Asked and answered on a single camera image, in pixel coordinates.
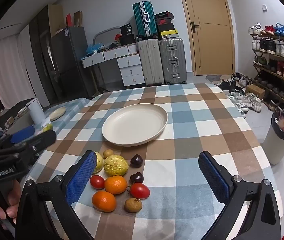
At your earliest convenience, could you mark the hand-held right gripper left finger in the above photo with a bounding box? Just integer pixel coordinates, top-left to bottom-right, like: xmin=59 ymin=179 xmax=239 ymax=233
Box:
xmin=15 ymin=150 xmax=97 ymax=240

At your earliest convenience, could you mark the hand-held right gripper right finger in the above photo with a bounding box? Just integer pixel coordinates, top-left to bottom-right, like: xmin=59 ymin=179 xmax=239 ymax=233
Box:
xmin=198 ymin=151 xmax=283 ymax=240

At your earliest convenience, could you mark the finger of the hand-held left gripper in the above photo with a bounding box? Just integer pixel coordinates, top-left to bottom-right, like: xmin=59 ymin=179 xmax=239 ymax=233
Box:
xmin=0 ymin=126 xmax=36 ymax=151
xmin=0 ymin=130 xmax=57 ymax=161

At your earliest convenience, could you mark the red tomato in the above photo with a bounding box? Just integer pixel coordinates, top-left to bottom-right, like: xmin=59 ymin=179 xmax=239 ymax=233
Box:
xmin=90 ymin=175 xmax=105 ymax=190
xmin=129 ymin=182 xmax=150 ymax=199

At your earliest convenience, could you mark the green yellow guava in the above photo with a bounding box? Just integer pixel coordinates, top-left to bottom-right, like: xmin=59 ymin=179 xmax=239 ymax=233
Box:
xmin=92 ymin=152 xmax=104 ymax=175

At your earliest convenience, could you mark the orange tangerine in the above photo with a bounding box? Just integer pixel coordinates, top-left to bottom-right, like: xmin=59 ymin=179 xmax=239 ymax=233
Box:
xmin=92 ymin=191 xmax=117 ymax=213
xmin=104 ymin=176 xmax=128 ymax=195

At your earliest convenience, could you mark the dark plum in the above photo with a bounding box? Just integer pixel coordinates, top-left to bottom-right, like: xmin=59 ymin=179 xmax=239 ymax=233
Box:
xmin=130 ymin=172 xmax=144 ymax=184
xmin=130 ymin=154 xmax=144 ymax=168

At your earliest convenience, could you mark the cream round plate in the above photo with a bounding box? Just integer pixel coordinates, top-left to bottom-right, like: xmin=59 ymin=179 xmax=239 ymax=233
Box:
xmin=102 ymin=103 xmax=169 ymax=147

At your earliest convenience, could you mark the person's left hand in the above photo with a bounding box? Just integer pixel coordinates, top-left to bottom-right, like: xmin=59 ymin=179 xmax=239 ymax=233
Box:
xmin=0 ymin=180 xmax=23 ymax=230

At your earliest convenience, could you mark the white cylinder container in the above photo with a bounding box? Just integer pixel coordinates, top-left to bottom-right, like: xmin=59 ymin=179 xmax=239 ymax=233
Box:
xmin=26 ymin=99 xmax=45 ymax=126

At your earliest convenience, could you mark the small cream plate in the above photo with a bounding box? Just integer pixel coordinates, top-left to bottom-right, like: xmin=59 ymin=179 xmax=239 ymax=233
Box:
xmin=50 ymin=106 xmax=67 ymax=121

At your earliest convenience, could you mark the teal checkered tablecloth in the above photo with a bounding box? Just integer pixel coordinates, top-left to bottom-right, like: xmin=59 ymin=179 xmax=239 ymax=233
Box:
xmin=42 ymin=97 xmax=92 ymax=129

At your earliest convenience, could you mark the brown blue checkered tablecloth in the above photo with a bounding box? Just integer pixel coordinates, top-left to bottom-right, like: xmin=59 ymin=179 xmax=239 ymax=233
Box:
xmin=24 ymin=82 xmax=283 ymax=240

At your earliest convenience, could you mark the white curtain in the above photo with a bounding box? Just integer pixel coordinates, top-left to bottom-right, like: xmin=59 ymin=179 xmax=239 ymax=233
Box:
xmin=0 ymin=34 xmax=33 ymax=117

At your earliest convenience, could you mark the white trash bin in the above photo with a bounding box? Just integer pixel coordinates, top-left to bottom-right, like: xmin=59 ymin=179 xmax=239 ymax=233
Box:
xmin=262 ymin=112 xmax=284 ymax=166

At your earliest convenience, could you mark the dark grey refrigerator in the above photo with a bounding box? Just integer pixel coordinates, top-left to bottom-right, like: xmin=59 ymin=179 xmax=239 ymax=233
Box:
xmin=50 ymin=26 xmax=95 ymax=101

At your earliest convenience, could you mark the pile of sneakers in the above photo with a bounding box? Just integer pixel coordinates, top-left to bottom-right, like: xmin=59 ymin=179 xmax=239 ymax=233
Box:
xmin=215 ymin=72 xmax=264 ymax=117

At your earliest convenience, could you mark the small cardboard box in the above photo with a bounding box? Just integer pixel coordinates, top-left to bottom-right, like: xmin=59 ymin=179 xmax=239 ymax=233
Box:
xmin=246 ymin=84 xmax=266 ymax=100

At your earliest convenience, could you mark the grey door mat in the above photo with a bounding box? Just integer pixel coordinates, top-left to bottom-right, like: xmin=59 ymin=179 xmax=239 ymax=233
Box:
xmin=205 ymin=74 xmax=229 ymax=83

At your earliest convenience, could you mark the blue plastic bag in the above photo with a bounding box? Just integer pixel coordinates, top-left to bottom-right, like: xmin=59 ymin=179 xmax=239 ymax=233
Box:
xmin=86 ymin=43 xmax=105 ymax=55

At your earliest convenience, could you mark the white desk with drawers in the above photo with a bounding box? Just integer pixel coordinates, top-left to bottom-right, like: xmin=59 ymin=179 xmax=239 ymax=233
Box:
xmin=81 ymin=44 xmax=146 ymax=87

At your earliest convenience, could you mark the silver suitcase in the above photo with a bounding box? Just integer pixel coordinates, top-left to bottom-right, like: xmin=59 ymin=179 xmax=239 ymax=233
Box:
xmin=159 ymin=38 xmax=188 ymax=85

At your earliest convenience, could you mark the wooden shoe rack with shoes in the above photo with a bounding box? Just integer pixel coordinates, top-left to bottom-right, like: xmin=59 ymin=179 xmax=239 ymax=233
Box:
xmin=248 ymin=22 xmax=284 ymax=110

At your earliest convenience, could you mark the beige suitcase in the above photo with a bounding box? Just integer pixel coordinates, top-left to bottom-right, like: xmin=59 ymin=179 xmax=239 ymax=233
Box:
xmin=137 ymin=38 xmax=165 ymax=87

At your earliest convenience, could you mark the black printed box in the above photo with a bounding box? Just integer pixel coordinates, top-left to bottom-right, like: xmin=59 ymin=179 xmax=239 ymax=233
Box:
xmin=120 ymin=24 xmax=134 ymax=36

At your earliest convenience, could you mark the black yellow shoe box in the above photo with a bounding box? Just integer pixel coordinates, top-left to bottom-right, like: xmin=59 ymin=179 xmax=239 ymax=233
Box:
xmin=158 ymin=29 xmax=179 ymax=40

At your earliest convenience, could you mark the wooden door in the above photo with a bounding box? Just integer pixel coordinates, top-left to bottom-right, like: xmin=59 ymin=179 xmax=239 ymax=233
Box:
xmin=176 ymin=0 xmax=236 ymax=76

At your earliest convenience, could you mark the teal suitcase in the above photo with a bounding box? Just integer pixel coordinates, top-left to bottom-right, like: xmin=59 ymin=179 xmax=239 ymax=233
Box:
xmin=132 ymin=1 xmax=158 ymax=38

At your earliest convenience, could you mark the red black shoe box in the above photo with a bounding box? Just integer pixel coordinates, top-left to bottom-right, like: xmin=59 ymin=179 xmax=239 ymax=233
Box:
xmin=157 ymin=19 xmax=175 ymax=32

